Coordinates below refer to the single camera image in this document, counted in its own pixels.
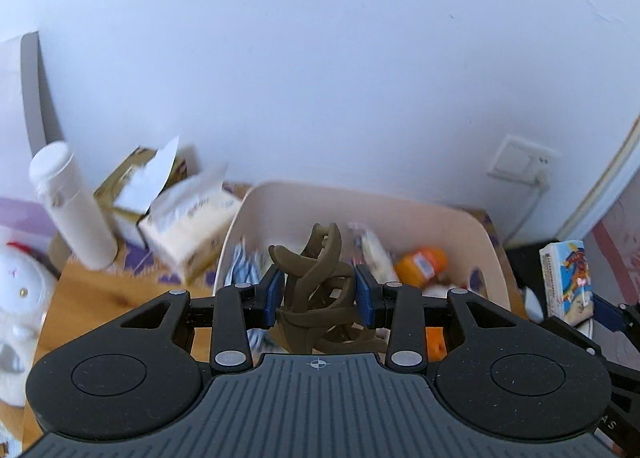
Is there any soft tissue pack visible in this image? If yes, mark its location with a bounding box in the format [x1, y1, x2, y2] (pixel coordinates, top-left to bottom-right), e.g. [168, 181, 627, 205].
[137, 163, 246, 286]

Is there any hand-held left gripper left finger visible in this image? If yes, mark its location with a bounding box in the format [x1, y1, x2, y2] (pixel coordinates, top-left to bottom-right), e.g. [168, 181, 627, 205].
[120, 265, 285, 375]

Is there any white thermos bottle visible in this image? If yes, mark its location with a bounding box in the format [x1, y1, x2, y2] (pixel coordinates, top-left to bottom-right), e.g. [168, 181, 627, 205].
[28, 140, 119, 270]

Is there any blue checked cloth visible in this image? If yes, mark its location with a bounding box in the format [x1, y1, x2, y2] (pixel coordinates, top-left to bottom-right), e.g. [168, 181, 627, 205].
[222, 238, 273, 349]

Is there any white wall switch socket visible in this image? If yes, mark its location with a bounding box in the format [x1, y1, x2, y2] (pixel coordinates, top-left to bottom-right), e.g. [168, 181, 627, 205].
[487, 134, 562, 189]

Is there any orange plush toy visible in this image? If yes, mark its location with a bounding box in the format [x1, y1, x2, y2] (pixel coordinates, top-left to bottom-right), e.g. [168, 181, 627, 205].
[395, 247, 448, 284]

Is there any white power cable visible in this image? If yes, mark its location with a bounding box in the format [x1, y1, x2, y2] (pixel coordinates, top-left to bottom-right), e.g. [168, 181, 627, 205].
[502, 170, 551, 244]

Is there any clear plastic packet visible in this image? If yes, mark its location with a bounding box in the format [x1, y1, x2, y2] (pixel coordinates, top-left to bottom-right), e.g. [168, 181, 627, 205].
[350, 223, 398, 284]

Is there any white plush toy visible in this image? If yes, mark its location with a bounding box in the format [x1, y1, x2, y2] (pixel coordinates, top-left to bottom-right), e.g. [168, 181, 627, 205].
[0, 240, 58, 406]

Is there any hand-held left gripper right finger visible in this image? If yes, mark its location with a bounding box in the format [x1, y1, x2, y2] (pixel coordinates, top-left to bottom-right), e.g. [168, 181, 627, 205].
[354, 264, 528, 375]

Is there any brown claw hair clip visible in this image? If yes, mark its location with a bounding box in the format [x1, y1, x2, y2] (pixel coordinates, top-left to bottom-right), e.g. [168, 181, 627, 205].
[267, 222, 388, 355]

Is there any small white object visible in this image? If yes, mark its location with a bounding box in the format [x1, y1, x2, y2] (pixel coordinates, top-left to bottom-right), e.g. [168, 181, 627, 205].
[522, 288, 546, 321]

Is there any wooden desk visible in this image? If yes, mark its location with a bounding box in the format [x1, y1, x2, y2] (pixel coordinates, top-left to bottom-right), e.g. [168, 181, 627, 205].
[0, 258, 226, 454]

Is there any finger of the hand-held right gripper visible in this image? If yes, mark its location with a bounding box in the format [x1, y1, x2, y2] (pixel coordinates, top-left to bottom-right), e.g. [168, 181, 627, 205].
[592, 290, 640, 339]
[542, 317, 608, 361]

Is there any pink plastic storage bin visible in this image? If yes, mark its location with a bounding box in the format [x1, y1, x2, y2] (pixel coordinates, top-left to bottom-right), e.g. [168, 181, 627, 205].
[212, 180, 512, 354]

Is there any white cartoon print packet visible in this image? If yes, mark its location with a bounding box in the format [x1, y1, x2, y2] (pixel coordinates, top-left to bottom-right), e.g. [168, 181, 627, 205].
[539, 239, 593, 326]

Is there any olive cardboard tissue box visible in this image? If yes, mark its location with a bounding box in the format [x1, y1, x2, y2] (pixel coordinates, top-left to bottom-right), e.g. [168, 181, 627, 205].
[94, 135, 198, 249]

